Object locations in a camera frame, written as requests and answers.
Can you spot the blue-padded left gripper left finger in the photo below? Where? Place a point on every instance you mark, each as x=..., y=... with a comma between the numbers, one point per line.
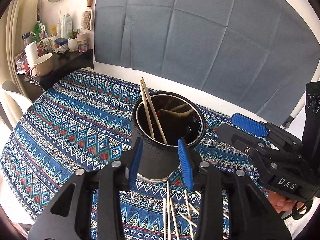
x=68, y=214

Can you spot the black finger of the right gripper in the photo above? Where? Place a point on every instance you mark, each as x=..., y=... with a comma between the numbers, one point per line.
x=231, y=136

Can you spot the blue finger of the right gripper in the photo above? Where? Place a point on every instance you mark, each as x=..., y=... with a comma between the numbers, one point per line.
x=249, y=125

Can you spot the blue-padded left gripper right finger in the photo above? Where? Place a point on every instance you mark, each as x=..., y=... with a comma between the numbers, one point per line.
x=251, y=216

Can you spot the person's right hand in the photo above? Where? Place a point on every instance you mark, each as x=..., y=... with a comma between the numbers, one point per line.
x=280, y=203

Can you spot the short wooden chopstick on cloth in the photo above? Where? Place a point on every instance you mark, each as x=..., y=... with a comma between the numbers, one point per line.
x=187, y=219

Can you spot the black cylindrical utensil holder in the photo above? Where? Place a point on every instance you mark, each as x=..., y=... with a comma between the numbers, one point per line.
x=179, y=118

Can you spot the wooden chopstick in holder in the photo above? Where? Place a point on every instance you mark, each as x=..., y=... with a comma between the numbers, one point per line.
x=146, y=109
x=153, y=110

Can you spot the blue patterned tablecloth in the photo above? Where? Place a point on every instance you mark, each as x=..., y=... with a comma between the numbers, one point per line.
x=83, y=121

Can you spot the beige ceramic mug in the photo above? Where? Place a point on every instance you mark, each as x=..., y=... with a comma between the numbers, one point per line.
x=42, y=66

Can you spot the black side shelf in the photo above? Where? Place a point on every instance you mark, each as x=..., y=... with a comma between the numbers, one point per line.
x=62, y=66

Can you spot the clear pink organizer box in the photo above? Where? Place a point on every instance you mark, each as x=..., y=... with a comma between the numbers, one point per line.
x=22, y=65

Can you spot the white paper towel roll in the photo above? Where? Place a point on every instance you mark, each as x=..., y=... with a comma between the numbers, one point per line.
x=31, y=53

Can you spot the blue lidded cream jar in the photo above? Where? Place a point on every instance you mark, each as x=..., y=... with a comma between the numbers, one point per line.
x=60, y=45

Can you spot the pink lidded jar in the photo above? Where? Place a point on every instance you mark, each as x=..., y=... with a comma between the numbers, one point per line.
x=82, y=42

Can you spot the small potted plant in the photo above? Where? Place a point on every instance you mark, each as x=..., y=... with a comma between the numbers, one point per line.
x=72, y=42

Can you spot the white electric toothbrush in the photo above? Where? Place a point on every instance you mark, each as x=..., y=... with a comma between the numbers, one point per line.
x=59, y=24

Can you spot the white lotion bottle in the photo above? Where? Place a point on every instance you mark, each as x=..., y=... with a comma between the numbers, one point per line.
x=67, y=26

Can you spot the wooden hair brush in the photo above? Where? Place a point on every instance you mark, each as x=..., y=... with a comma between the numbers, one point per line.
x=87, y=17

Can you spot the grey-blue wall cloth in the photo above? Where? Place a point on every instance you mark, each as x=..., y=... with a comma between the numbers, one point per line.
x=256, y=54

